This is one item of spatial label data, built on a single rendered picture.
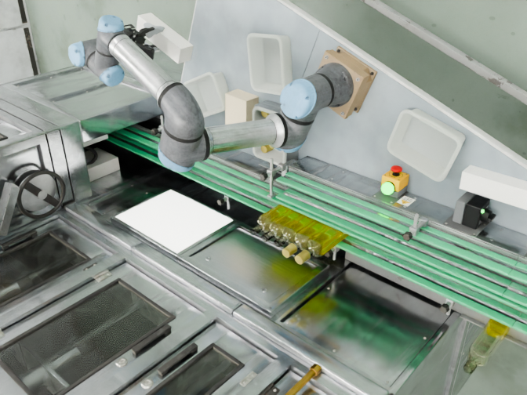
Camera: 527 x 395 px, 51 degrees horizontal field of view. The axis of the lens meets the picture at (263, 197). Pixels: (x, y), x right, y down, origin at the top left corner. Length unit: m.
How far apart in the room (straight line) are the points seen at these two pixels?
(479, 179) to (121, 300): 1.27
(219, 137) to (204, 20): 0.86
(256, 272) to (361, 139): 0.62
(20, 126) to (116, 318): 0.99
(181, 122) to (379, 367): 0.94
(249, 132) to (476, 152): 0.72
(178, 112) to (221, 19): 0.87
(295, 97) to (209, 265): 0.72
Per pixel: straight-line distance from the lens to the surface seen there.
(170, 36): 2.08
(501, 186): 1.81
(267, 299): 1.91
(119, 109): 2.61
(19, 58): 5.46
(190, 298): 1.97
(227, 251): 2.14
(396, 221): 1.88
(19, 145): 2.40
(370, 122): 2.01
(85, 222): 2.46
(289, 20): 2.12
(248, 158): 2.40
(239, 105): 2.29
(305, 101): 1.74
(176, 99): 1.57
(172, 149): 1.62
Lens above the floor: 2.37
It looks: 40 degrees down
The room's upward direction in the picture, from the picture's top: 120 degrees counter-clockwise
